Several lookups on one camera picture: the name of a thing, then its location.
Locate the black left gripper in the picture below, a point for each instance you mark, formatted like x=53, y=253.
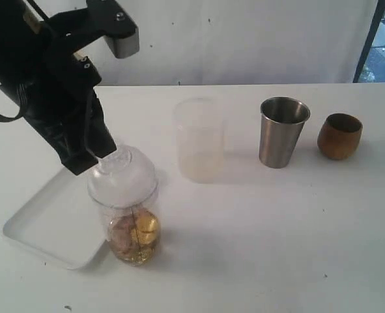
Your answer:
x=63, y=89

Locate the clear dome strainer lid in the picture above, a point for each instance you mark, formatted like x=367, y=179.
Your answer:
x=125, y=178

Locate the clear plastic shaker cup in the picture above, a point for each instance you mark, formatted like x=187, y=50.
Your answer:
x=108, y=213

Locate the stainless steel cup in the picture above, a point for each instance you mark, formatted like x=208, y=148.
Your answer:
x=282, y=120

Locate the small amber bowl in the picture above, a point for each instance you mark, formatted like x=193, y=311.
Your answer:
x=339, y=136

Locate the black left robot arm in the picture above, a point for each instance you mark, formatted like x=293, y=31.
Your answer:
x=18, y=48

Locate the white rectangular tray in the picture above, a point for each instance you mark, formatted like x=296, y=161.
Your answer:
x=60, y=223

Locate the frosted translucent plastic cup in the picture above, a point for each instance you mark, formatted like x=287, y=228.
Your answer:
x=199, y=133

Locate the black metal frame post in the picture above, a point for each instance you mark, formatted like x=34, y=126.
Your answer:
x=375, y=22

